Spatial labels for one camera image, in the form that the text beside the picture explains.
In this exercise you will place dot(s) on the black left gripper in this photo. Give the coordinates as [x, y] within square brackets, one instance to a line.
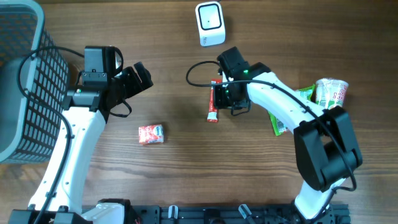
[136, 86]

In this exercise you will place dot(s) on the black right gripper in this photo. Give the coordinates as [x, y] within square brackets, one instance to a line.
[221, 102]

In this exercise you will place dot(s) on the red stick sachet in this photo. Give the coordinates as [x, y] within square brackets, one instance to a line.
[212, 112]

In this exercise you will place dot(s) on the small red white packet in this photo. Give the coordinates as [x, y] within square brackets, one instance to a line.
[151, 134]

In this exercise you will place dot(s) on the green snack bag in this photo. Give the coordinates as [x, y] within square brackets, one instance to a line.
[278, 126]

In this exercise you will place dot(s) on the instant noodle cup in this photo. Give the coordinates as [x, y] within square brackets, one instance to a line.
[330, 92]

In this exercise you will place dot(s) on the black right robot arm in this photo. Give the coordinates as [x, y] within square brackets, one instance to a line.
[326, 148]

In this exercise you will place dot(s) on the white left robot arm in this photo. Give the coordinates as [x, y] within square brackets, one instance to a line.
[103, 84]

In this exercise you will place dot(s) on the white barcode scanner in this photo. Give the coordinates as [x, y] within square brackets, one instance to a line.
[210, 22]

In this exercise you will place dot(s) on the grey plastic mesh basket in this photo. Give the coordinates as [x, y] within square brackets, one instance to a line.
[34, 77]

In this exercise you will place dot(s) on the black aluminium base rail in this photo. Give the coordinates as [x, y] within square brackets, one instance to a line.
[267, 214]

